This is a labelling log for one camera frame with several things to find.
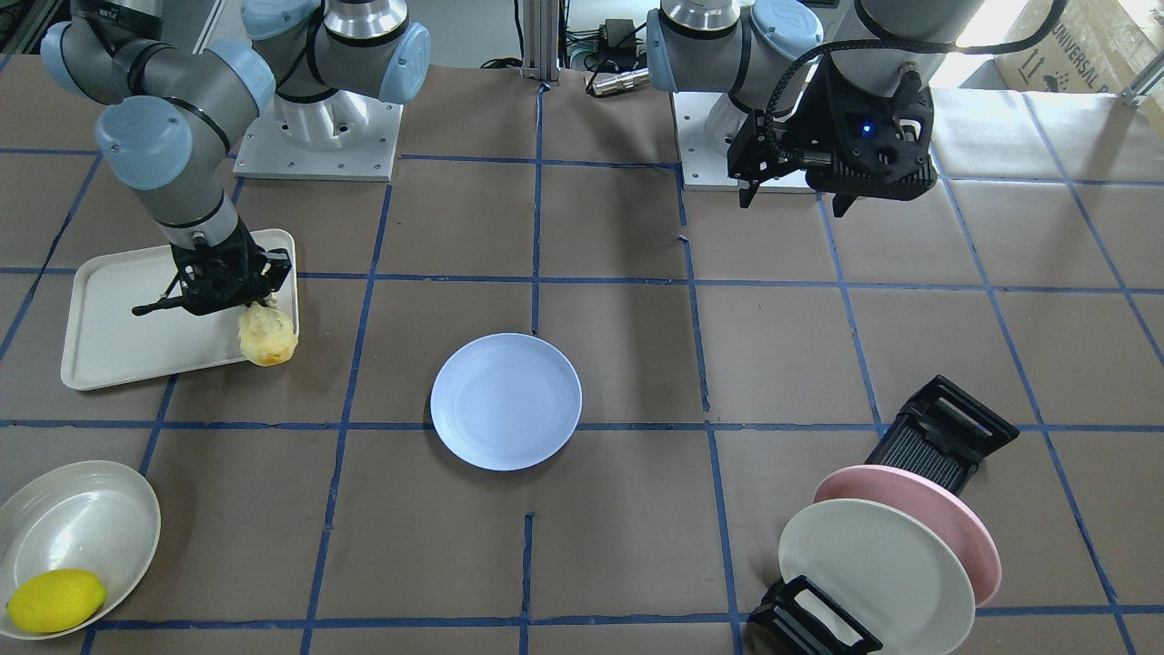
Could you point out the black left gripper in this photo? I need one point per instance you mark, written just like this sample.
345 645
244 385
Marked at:
812 118

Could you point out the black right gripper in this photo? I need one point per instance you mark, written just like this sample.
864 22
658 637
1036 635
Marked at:
221 257

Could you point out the yellow bread piece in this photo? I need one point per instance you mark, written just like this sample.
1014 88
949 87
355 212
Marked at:
266 335

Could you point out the light blue plate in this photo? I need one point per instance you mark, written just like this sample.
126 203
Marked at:
506 402

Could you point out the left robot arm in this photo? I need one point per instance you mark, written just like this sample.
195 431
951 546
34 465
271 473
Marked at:
763 55

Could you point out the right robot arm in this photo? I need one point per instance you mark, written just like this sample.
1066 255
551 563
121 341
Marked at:
170 117

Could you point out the pink plate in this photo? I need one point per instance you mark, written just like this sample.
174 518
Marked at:
935 507

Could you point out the white plate in rack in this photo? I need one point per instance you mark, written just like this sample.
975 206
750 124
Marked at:
892 574

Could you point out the silver metal connector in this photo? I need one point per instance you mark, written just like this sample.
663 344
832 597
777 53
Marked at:
619 84

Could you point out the black power adapter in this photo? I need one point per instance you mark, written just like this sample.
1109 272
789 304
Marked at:
617 37

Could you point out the white shallow bowl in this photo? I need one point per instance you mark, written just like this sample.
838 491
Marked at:
96 515

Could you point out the black dish rack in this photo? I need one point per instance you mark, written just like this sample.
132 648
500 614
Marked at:
942 434

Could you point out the cardboard box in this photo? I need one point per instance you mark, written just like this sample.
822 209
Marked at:
1094 47

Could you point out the yellow lemon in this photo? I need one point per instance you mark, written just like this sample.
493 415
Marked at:
57 600

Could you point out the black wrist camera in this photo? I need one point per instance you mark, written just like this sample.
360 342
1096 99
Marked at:
877 150

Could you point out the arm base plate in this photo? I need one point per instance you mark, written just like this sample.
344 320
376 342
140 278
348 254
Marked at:
345 137
705 124

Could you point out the aluminium frame post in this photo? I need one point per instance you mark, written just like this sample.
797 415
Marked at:
540 37

